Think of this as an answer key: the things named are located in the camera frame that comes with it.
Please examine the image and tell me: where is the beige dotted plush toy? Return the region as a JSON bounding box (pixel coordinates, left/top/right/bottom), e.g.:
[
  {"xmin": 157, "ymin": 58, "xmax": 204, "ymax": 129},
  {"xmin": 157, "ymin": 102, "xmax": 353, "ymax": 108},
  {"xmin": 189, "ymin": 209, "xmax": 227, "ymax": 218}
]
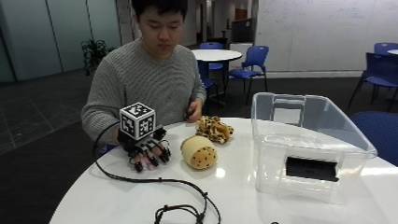
[{"xmin": 180, "ymin": 134, "xmax": 219, "ymax": 171}]

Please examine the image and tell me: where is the white marker cube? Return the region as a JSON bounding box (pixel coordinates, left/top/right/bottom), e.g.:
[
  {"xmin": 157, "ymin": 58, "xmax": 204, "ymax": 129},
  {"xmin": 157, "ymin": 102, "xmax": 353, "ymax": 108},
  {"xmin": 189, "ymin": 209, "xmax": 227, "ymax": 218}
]
[{"xmin": 119, "ymin": 102, "xmax": 159, "ymax": 141}]

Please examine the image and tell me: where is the leopard print plush toy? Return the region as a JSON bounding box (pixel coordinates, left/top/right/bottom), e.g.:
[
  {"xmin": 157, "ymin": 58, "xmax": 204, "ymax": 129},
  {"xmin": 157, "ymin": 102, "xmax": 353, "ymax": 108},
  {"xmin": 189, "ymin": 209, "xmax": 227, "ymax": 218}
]
[{"xmin": 195, "ymin": 115, "xmax": 236, "ymax": 145}]

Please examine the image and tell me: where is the the person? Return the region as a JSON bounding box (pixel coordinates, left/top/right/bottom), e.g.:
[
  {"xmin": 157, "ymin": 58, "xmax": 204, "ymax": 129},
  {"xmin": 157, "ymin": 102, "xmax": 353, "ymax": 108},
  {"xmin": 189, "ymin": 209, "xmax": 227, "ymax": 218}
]
[{"xmin": 80, "ymin": 0, "xmax": 208, "ymax": 147}]

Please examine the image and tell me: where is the blue plastic chair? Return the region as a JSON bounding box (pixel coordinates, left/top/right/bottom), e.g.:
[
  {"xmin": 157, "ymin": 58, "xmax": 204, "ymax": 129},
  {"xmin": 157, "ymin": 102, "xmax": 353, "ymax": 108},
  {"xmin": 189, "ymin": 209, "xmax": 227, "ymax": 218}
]
[
  {"xmin": 227, "ymin": 45, "xmax": 271, "ymax": 105},
  {"xmin": 373, "ymin": 42, "xmax": 398, "ymax": 56},
  {"xmin": 199, "ymin": 41, "xmax": 225, "ymax": 71},
  {"xmin": 197, "ymin": 60, "xmax": 220, "ymax": 101},
  {"xmin": 348, "ymin": 51, "xmax": 398, "ymax": 112}
]

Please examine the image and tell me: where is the green potted plant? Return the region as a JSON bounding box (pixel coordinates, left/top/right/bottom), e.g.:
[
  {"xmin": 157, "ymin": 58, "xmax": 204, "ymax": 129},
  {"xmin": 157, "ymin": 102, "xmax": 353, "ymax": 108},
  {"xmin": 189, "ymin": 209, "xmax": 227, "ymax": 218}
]
[{"xmin": 80, "ymin": 38, "xmax": 119, "ymax": 77}]

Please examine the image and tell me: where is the black label on bin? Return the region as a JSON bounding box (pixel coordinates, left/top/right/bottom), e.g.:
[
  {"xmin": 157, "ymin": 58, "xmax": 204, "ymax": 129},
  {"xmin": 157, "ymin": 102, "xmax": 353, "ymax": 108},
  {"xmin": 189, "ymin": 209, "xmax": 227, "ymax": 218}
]
[{"xmin": 285, "ymin": 156, "xmax": 341, "ymax": 183}]

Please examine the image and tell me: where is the clear plastic storage bin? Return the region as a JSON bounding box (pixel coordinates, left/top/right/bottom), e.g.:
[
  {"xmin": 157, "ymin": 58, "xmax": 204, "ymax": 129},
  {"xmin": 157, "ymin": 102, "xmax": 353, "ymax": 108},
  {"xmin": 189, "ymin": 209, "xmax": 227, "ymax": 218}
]
[{"xmin": 251, "ymin": 91, "xmax": 380, "ymax": 205}]

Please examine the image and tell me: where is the white cabinet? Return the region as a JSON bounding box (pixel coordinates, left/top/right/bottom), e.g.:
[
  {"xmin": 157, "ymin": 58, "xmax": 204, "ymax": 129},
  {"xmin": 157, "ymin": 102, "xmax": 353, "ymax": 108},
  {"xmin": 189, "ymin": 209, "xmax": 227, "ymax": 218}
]
[{"xmin": 228, "ymin": 42, "xmax": 256, "ymax": 71}]

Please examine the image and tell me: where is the dark cabinet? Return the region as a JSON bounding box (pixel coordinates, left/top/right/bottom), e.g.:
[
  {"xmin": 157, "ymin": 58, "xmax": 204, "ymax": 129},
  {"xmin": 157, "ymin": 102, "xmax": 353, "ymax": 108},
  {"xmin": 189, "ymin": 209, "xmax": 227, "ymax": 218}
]
[{"xmin": 231, "ymin": 18, "xmax": 256, "ymax": 44}]

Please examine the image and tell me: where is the blue upholstered chair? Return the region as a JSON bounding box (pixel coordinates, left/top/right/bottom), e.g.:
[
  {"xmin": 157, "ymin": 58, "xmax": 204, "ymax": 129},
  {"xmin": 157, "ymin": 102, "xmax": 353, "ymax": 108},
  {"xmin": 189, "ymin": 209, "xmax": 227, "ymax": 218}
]
[{"xmin": 350, "ymin": 111, "xmax": 398, "ymax": 167}]

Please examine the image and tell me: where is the black cable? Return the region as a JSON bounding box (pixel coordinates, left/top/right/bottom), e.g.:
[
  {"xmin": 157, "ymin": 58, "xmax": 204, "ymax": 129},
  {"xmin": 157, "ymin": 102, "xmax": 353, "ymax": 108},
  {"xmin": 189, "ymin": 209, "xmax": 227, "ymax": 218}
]
[{"xmin": 92, "ymin": 121, "xmax": 223, "ymax": 224}]

